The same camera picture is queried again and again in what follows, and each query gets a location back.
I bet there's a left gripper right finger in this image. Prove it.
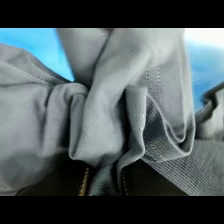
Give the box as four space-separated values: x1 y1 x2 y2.
120 160 188 197

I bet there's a blue shirt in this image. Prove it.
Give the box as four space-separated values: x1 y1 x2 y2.
0 27 224 197

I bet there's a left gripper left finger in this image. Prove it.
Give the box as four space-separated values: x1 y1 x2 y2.
15 159 92 197

